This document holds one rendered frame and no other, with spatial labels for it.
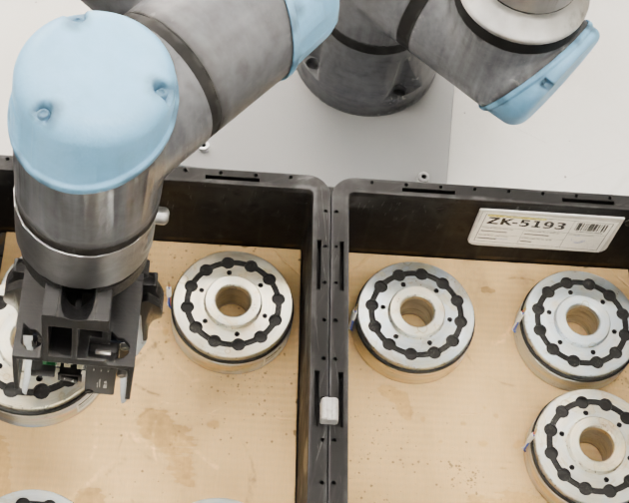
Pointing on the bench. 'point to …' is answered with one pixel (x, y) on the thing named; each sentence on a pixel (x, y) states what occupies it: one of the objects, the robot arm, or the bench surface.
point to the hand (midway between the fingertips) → (82, 344)
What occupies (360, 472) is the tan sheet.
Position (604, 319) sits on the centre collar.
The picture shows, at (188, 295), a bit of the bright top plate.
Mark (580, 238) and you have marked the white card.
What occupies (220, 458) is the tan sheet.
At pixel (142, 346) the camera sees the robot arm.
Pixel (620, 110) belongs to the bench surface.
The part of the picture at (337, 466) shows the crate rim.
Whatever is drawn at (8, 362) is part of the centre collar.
